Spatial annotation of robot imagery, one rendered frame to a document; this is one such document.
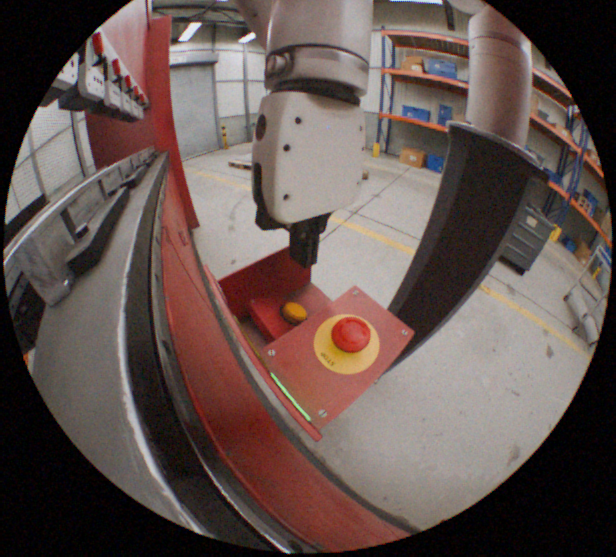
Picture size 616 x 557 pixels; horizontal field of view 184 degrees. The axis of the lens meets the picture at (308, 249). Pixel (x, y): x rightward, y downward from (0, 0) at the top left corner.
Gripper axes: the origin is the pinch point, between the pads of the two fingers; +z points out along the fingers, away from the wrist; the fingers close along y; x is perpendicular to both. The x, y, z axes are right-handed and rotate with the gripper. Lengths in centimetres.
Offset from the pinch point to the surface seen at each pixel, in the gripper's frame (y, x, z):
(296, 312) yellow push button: -1.1, -0.6, 11.3
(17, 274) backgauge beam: -57, 22, -3
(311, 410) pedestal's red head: -8.8, -13.0, 7.0
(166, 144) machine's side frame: -15, 180, -8
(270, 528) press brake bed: -19.5, -21.0, 5.8
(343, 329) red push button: -2.0, -9.1, 3.4
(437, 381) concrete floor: 55, -52, 80
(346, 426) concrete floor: 6, -29, 84
